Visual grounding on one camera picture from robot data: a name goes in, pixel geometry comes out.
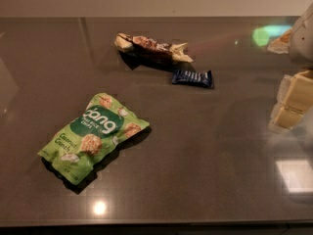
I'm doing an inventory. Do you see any green rice chip bag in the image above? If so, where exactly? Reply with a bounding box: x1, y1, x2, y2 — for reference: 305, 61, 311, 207
38, 93, 150, 185

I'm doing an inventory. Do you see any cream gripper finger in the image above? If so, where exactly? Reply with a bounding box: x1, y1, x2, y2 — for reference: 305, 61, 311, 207
268, 104, 303, 133
277, 70, 313, 113

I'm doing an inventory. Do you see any brown chip bag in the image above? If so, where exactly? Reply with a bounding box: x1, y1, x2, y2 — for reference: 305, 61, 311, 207
114, 33, 193, 65

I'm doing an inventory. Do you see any blue snack bar wrapper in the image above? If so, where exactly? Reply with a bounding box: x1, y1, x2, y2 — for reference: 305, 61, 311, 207
172, 69, 213, 89

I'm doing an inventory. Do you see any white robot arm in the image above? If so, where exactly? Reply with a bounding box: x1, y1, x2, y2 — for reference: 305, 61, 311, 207
268, 4, 313, 133

